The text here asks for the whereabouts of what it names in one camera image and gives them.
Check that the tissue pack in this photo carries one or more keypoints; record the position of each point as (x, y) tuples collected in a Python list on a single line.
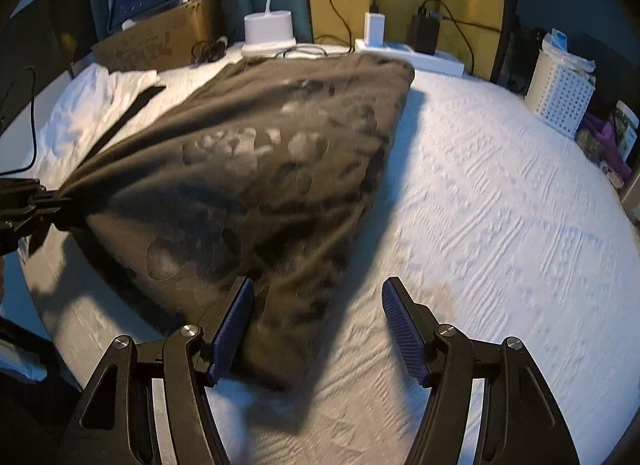
[(565, 52)]

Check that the white textured bedspread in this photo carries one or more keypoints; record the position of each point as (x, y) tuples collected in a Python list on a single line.
[(500, 225)]

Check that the white perforated basket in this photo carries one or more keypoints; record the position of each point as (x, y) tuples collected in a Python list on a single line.
[(560, 95)]

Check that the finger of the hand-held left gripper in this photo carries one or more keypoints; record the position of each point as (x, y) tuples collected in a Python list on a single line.
[(52, 202)]

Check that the brown cardboard box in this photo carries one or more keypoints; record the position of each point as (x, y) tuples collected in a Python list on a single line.
[(160, 40)]

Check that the white charger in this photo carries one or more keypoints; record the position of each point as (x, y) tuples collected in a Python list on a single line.
[(373, 29)]

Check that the black charger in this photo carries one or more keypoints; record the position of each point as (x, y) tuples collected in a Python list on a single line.
[(425, 34)]

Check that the olive brown t-shirt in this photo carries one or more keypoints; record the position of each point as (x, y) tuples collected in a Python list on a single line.
[(260, 170)]

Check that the white desk lamp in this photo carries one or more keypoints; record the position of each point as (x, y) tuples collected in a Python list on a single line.
[(267, 30)]

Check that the purple cloth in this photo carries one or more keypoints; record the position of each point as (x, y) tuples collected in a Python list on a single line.
[(607, 145)]

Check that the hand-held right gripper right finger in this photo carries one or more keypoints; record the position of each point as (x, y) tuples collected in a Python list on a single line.
[(405, 330)]

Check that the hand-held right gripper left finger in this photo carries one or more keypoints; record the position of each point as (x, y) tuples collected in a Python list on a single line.
[(232, 325)]

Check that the white garment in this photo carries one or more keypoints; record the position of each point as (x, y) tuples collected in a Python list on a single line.
[(85, 105)]

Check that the white power strip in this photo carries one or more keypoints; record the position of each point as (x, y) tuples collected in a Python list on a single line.
[(435, 62)]

